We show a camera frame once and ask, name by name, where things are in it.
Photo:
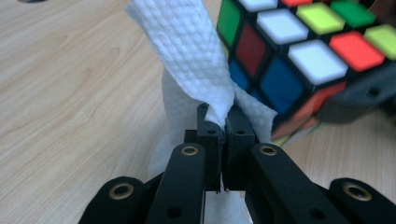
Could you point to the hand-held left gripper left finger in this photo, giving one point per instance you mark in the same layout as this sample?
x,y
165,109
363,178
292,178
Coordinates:
x,y
213,155

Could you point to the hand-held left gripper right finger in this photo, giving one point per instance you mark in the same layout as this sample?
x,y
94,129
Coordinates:
x,y
238,155

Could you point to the multicoloured puzzle cube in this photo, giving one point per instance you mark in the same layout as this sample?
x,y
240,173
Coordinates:
x,y
280,81

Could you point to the white wet wipe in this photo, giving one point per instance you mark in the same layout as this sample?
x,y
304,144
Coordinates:
x,y
186,46

